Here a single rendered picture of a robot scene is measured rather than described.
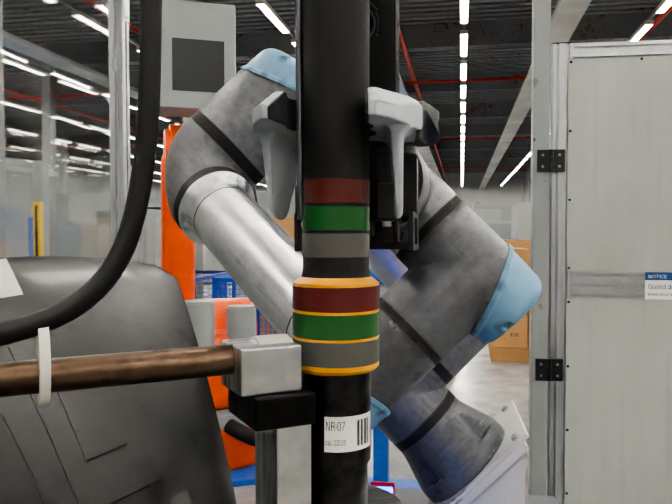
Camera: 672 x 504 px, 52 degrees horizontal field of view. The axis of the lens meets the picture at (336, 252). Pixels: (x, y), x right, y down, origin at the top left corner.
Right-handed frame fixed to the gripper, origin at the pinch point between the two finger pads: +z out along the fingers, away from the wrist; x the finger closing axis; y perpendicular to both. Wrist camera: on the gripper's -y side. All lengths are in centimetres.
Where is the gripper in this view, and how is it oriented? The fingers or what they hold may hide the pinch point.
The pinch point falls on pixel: (322, 98)
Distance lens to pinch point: 32.2
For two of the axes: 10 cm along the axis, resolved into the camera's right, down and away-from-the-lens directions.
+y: 0.1, 10.0, 0.2
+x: -9.8, 0.0, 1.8
